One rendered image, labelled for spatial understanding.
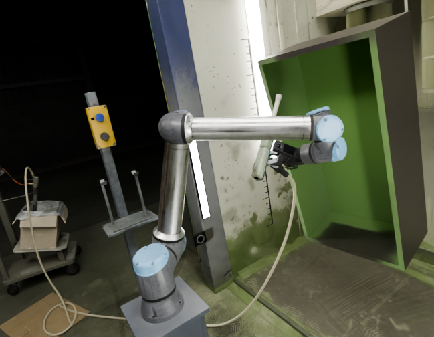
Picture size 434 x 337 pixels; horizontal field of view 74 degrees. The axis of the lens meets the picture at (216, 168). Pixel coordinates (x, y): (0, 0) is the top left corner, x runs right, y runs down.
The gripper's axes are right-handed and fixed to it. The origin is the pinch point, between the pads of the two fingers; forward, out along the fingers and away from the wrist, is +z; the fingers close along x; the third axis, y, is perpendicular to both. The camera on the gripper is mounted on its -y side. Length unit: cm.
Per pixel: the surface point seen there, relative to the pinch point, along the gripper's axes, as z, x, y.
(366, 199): -8, 18, 91
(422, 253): -20, 6, 161
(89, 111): 90, 10, -64
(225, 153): 69, 29, 27
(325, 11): 21, 167, 44
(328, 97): -6, 59, 32
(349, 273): 19, -22, 136
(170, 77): 67, 50, -35
